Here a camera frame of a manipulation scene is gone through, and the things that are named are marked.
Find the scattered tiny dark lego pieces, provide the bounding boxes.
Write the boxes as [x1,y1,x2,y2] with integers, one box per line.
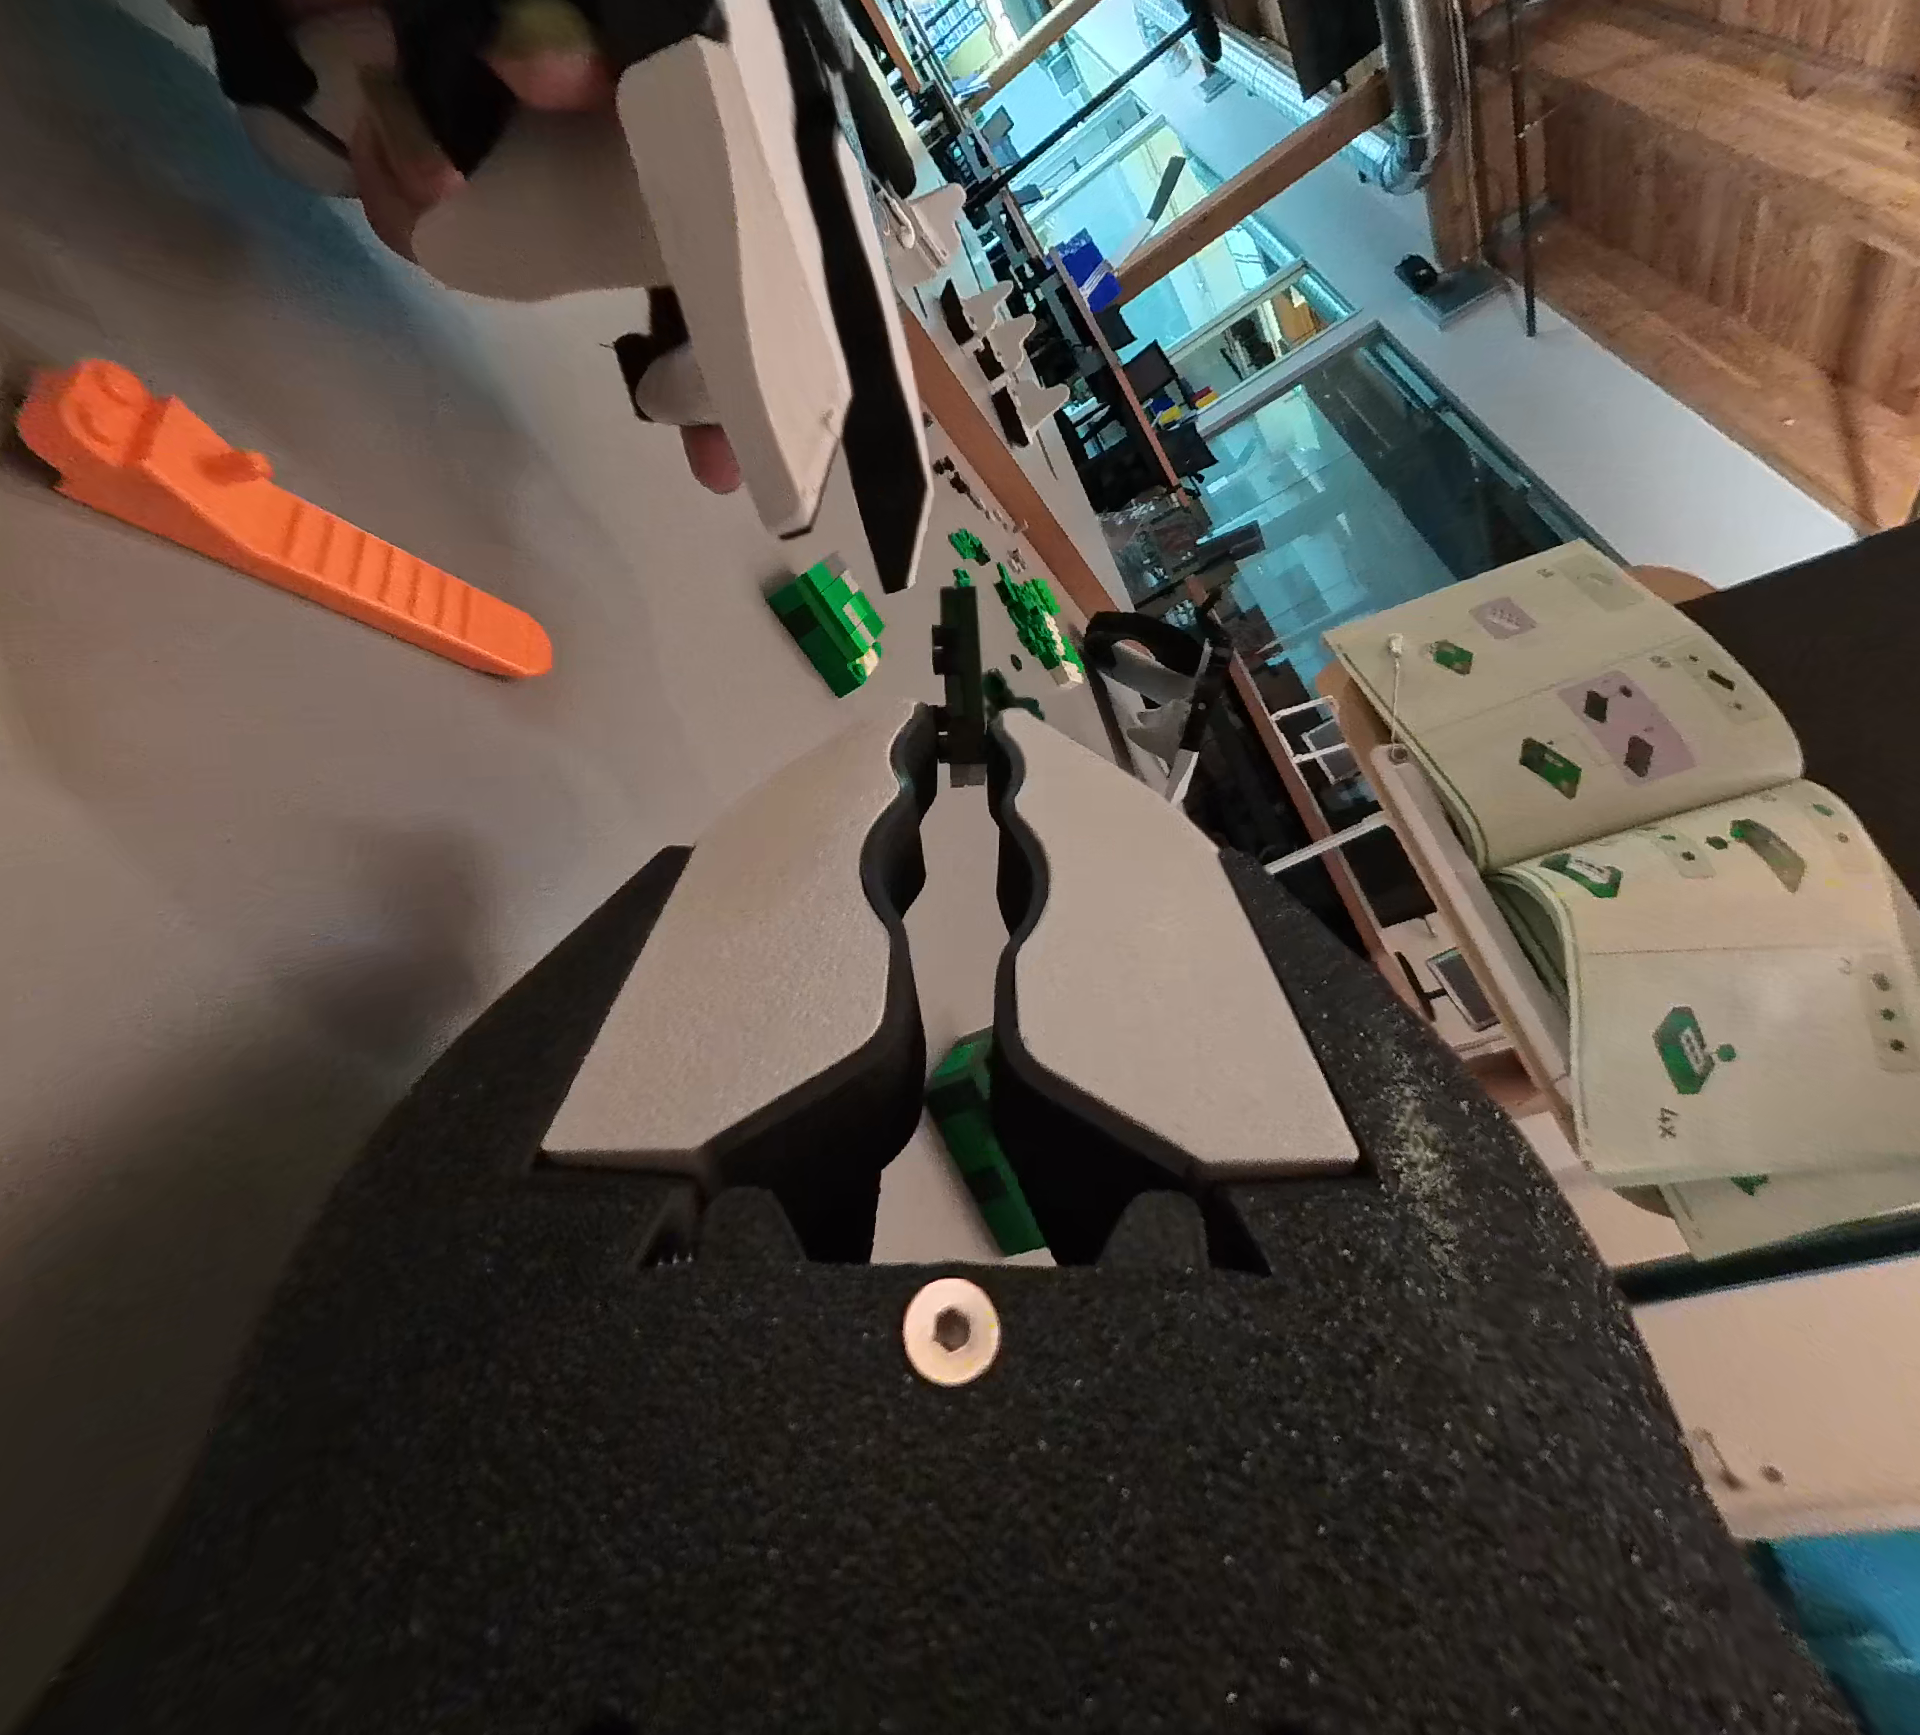
[927,452,1039,530]

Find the pile of bright green lego pieces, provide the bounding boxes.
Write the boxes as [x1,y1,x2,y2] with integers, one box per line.
[949,528,1088,690]

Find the orange brick separator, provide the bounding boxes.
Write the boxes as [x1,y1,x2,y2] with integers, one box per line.
[14,358,554,682]

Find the open lego instruction booklet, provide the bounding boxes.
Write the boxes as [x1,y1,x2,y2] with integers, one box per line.
[1321,542,1920,1264]

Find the green and white lego build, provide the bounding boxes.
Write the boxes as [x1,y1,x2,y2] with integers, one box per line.
[765,554,891,700]

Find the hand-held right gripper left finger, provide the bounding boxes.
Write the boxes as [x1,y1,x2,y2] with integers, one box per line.
[541,700,937,1234]

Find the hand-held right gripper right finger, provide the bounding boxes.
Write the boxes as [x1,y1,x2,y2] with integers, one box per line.
[986,708,1364,1234]

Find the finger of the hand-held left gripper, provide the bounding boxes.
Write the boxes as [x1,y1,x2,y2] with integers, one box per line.
[807,38,938,598]
[612,40,863,542]

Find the dark green lego plate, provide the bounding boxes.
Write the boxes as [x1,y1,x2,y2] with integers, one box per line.
[930,578,992,784]

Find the black tripod stand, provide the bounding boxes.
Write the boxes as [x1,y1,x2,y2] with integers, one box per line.
[961,0,1224,230]

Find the black and grey device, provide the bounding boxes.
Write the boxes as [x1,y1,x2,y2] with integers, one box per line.
[1081,610,1220,804]

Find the green and grey lego block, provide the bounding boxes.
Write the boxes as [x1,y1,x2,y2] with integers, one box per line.
[922,1034,1053,1264]

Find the white book stand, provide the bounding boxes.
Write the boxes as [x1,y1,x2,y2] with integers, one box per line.
[1368,742,1579,1122]

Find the dark panel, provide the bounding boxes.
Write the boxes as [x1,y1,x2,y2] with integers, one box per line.
[1672,518,1920,898]

